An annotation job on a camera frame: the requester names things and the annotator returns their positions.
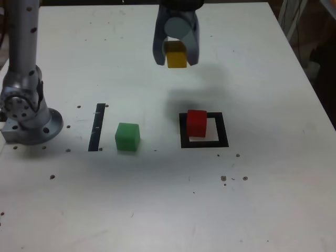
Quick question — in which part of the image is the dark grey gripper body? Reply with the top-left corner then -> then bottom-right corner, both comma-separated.
163,7 -> 197,21

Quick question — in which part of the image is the green cube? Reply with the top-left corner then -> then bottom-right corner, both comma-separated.
114,122 -> 141,152

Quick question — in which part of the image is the red cube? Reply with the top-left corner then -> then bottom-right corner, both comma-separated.
186,109 -> 208,138

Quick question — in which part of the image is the black tape square outline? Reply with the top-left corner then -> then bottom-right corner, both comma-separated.
178,112 -> 229,149

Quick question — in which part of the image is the white background frame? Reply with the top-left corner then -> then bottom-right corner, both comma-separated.
278,0 -> 309,45

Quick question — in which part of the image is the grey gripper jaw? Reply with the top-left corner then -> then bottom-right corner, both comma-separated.
152,6 -> 170,66
164,10 -> 201,67

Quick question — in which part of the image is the black tape strip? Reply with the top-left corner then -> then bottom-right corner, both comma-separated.
88,103 -> 106,152

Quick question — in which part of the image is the yellow cube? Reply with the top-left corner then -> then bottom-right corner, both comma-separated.
164,40 -> 187,69

